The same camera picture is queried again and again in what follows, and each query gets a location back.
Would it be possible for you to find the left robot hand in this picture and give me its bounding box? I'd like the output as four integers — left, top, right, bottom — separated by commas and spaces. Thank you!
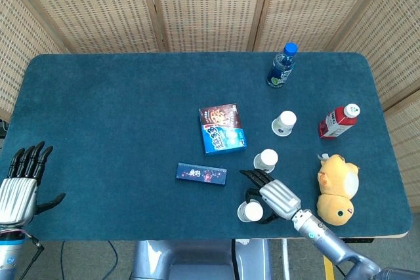
0, 141, 66, 225

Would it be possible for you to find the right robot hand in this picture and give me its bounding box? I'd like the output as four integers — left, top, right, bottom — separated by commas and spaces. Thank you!
239, 169, 302, 225

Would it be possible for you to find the white floral paper cup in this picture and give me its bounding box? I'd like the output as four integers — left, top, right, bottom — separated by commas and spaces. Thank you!
253, 148, 279, 174
237, 201, 264, 223
271, 110, 297, 137

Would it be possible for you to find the silver blue robot base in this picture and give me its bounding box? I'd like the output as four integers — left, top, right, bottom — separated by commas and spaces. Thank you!
131, 239, 272, 280

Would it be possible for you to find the yellow plush toy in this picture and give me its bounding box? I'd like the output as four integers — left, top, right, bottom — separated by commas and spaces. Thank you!
316, 153, 360, 227

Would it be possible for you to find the white table leg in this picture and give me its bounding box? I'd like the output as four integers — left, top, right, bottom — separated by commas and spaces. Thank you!
281, 239, 291, 280

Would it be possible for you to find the dark blue long box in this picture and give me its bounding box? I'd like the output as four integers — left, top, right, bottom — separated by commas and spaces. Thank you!
175, 162, 228, 186

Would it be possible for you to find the blue cookie box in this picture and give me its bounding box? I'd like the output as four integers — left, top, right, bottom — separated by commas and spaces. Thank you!
198, 103, 248, 157

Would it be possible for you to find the red bottle with white cap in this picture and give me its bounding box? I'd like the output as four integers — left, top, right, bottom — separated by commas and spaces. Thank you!
317, 103, 361, 140

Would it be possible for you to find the blue sports drink bottle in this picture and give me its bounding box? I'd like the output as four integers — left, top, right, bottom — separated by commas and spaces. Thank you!
266, 42, 299, 89

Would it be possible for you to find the blue table mat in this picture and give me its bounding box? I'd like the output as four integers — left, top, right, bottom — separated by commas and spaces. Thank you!
8, 52, 413, 241

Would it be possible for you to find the woven bamboo folding screen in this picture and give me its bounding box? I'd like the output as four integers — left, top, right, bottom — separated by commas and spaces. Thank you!
0, 0, 420, 214

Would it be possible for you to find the black cable with plug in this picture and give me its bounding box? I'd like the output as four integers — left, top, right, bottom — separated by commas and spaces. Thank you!
19, 237, 46, 280

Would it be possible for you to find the blue floor cable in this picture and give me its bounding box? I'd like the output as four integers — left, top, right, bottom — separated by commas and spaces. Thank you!
108, 240, 119, 280

